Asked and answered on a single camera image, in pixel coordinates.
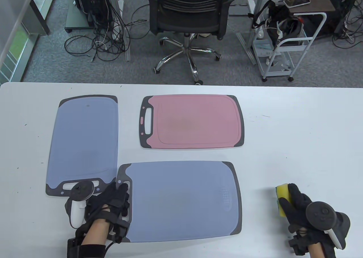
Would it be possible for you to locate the grey hand controller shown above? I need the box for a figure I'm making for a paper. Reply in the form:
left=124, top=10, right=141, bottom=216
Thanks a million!
left=306, top=202, right=351, bottom=250
left=65, top=181, right=95, bottom=229

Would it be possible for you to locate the blue cutting board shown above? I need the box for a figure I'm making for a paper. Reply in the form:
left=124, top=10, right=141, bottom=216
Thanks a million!
left=45, top=95, right=119, bottom=197
left=116, top=161, right=243, bottom=243

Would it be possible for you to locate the white smartphone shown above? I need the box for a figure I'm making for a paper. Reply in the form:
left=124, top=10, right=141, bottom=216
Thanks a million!
left=284, top=0, right=311, bottom=8

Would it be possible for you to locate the grey left hand controller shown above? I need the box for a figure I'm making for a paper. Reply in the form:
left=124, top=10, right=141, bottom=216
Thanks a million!
left=65, top=181, right=95, bottom=229

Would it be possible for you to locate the person's right forearm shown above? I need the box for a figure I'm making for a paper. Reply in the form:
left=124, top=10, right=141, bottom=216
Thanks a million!
left=308, top=244, right=326, bottom=258

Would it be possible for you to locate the white utility cart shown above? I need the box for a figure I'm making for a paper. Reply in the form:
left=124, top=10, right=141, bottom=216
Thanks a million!
left=252, top=12, right=327, bottom=82

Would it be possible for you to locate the yellow sponge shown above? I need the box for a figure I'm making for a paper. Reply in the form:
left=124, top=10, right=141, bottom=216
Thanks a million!
left=276, top=184, right=292, bottom=217

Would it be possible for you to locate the person's right hand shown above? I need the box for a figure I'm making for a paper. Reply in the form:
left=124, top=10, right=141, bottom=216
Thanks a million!
left=277, top=184, right=351, bottom=255

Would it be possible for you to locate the grey window frame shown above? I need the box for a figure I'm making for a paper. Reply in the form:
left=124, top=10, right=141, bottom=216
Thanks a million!
left=0, top=0, right=58, bottom=83

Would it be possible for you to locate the black bag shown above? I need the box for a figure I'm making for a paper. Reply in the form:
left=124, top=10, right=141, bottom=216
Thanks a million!
left=248, top=0, right=305, bottom=47

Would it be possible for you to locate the person's left hand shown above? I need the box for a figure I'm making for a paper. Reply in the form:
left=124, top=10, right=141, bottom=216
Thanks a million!
left=75, top=182, right=131, bottom=244

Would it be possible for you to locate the grey stand base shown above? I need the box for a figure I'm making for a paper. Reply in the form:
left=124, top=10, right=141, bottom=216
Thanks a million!
left=65, top=3, right=91, bottom=34

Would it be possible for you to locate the pale blue packet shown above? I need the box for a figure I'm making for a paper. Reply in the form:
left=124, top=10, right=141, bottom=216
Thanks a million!
left=253, top=39, right=274, bottom=59

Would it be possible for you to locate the grey floor plate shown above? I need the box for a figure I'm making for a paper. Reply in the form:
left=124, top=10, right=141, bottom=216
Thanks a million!
left=228, top=5, right=250, bottom=16

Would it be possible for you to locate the pink cutting board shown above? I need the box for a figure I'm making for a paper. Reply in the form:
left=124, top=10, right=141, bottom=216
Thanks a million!
left=139, top=95, right=245, bottom=150

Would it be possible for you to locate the black computer rack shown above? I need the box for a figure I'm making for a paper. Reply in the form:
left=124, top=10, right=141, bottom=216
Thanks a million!
left=70, top=0, right=114, bottom=29

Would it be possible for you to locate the black floor cable bundle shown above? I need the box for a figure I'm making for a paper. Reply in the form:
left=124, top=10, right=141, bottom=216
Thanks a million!
left=64, top=0, right=151, bottom=62

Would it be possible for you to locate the black office chair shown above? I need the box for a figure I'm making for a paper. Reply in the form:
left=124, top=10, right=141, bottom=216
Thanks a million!
left=143, top=0, right=238, bottom=86

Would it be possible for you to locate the person's left forearm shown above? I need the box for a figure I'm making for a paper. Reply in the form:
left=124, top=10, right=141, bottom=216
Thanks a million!
left=81, top=220, right=109, bottom=258

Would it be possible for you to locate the grey right hand controller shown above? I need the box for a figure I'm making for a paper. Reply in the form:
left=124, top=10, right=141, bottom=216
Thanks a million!
left=306, top=202, right=351, bottom=250

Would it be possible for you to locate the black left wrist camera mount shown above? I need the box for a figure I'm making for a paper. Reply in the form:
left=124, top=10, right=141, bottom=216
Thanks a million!
left=67, top=237, right=107, bottom=258

